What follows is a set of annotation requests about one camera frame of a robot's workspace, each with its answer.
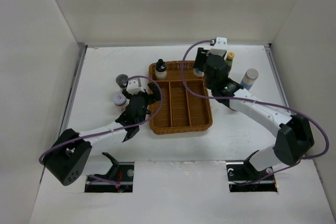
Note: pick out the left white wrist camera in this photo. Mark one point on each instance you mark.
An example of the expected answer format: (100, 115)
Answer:
(134, 86)

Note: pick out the red chili sauce bottle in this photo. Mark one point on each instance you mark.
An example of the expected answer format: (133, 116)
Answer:
(229, 60)

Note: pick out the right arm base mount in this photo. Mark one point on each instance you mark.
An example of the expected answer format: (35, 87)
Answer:
(244, 178)

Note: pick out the blue label bead jar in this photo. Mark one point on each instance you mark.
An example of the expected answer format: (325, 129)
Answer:
(198, 73)
(249, 78)

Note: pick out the aluminium table rail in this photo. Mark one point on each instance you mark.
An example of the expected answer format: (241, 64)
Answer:
(73, 88)
(276, 75)

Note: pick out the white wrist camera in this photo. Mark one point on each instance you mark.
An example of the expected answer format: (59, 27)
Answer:
(134, 86)
(218, 46)

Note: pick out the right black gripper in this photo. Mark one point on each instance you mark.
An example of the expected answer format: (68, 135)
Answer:
(201, 55)

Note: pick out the red label sauce jar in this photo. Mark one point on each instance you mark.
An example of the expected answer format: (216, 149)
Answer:
(119, 100)

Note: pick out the right aluminium table rail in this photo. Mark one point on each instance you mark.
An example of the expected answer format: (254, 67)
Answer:
(276, 75)

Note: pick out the brown wicker divided tray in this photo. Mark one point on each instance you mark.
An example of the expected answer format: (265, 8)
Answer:
(181, 111)

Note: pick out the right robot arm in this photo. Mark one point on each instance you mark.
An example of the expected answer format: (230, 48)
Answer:
(292, 132)

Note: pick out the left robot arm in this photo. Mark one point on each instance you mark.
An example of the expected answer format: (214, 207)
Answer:
(68, 156)

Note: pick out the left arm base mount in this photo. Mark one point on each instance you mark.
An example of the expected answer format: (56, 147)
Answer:
(118, 179)

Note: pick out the left aluminium table rail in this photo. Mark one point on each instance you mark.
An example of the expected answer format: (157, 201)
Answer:
(73, 88)

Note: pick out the black cap salt shaker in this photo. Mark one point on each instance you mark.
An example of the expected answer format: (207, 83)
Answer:
(160, 70)

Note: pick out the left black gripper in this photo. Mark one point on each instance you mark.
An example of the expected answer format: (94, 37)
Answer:
(155, 91)

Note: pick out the black top glass grinder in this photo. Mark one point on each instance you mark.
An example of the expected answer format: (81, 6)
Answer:
(122, 80)

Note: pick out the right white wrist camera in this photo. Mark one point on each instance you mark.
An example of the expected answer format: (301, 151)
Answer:
(218, 46)

